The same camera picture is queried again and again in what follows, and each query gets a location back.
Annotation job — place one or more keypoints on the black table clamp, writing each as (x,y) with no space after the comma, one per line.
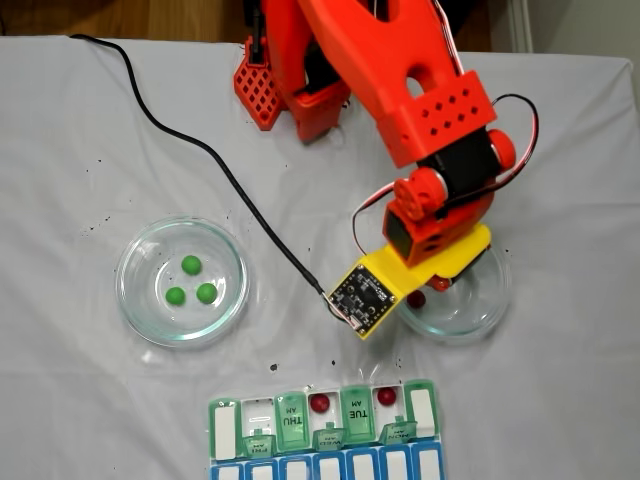
(257,45)

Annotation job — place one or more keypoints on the red ball pill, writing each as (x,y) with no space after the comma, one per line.
(416,300)
(386,396)
(320,402)

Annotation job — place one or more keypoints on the small clear glass bowl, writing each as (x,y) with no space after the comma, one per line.
(475,320)

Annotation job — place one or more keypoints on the white tablecloth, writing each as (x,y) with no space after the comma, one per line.
(75,400)

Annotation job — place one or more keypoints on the black camera board yellow mount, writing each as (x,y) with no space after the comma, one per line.
(360,300)

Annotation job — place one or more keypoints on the weekly pill organizer box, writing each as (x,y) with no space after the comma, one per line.
(320,465)

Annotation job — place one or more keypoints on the large clear glass bowl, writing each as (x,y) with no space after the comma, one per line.
(145,320)

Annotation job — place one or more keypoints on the green ball pill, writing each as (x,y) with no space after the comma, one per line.
(175,296)
(191,264)
(206,293)

